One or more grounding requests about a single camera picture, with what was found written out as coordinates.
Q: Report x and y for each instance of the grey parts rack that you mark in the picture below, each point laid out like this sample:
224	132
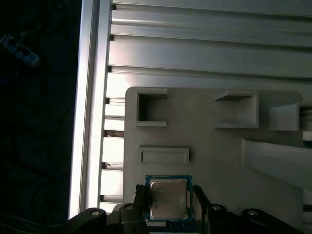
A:
214	158

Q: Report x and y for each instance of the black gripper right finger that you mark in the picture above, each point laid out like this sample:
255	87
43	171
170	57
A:
203	219

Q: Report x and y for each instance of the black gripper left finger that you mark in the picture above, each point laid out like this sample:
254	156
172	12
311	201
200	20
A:
129	219

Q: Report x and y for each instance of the silver green CPU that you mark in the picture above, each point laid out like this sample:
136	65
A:
168	197

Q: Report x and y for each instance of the dark RAM stick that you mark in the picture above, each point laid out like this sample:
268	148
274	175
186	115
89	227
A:
170	228

